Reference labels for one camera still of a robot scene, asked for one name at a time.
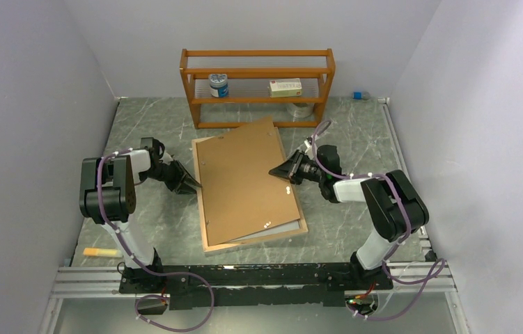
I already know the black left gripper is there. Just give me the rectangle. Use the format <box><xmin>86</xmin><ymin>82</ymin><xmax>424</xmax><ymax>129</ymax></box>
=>
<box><xmin>139</xmin><ymin>160</ymin><xmax>201</xmax><ymax>195</ymax></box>

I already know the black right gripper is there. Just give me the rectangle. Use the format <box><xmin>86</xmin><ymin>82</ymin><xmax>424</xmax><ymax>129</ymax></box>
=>
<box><xmin>268</xmin><ymin>150</ymin><xmax>325</xmax><ymax>186</ymax></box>

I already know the brown backing board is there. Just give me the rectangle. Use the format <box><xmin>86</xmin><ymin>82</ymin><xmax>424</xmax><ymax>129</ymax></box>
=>
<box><xmin>195</xmin><ymin>116</ymin><xmax>302</xmax><ymax>248</ymax></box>

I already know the wooden picture frame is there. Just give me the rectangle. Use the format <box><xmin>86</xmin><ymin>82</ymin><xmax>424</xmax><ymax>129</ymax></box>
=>
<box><xmin>191</xmin><ymin>126</ymin><xmax>309</xmax><ymax>253</ymax></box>

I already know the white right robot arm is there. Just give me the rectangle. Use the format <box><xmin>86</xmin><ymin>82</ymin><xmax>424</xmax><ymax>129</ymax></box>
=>
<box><xmin>268</xmin><ymin>145</ymin><xmax>429</xmax><ymax>289</ymax></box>

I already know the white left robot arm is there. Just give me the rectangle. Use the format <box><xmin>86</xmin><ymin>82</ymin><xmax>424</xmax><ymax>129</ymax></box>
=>
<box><xmin>79</xmin><ymin>137</ymin><xmax>201</xmax><ymax>292</ymax></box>

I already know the silver tape roll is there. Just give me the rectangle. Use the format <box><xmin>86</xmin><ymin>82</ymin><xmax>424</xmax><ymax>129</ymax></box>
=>
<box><xmin>286</xmin><ymin>102</ymin><xmax>314</xmax><ymax>118</ymax></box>

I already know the white green box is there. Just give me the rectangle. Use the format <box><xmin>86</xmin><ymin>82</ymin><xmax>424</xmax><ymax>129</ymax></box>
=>
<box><xmin>268</xmin><ymin>78</ymin><xmax>303</xmax><ymax>98</ymax></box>

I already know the blue white jar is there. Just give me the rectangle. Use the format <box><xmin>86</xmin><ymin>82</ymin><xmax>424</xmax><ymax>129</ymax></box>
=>
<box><xmin>208</xmin><ymin>74</ymin><xmax>229</xmax><ymax>98</ymax></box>

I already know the blue capped bottle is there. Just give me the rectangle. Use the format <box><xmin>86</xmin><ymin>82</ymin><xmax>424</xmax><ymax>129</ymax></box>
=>
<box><xmin>352</xmin><ymin>91</ymin><xmax>371</xmax><ymax>100</ymax></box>

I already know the orange wooden shelf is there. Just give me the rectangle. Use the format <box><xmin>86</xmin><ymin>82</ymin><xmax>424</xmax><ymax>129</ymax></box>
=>
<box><xmin>179</xmin><ymin>49</ymin><xmax>336</xmax><ymax>129</ymax></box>

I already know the yellow glue stick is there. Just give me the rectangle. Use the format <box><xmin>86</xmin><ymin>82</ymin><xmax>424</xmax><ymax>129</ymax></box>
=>
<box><xmin>83</xmin><ymin>248</ymin><xmax>123</xmax><ymax>258</ymax></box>

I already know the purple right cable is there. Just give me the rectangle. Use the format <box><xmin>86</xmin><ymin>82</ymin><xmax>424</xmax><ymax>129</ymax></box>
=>
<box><xmin>311</xmin><ymin>120</ymin><xmax>448</xmax><ymax>322</ymax></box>

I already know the purple cable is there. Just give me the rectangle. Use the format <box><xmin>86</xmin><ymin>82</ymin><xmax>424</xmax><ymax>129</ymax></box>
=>
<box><xmin>97</xmin><ymin>148</ymin><xmax>216</xmax><ymax>334</ymax></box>
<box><xmin>311</xmin><ymin>120</ymin><xmax>448</xmax><ymax>322</ymax></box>

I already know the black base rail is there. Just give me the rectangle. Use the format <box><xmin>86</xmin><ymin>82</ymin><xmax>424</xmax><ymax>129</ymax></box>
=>
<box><xmin>118</xmin><ymin>262</ymin><xmax>393</xmax><ymax>310</ymax></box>

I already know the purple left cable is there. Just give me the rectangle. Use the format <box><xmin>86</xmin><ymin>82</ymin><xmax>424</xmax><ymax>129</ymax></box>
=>
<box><xmin>97</xmin><ymin>148</ymin><xmax>216</xmax><ymax>334</ymax></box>

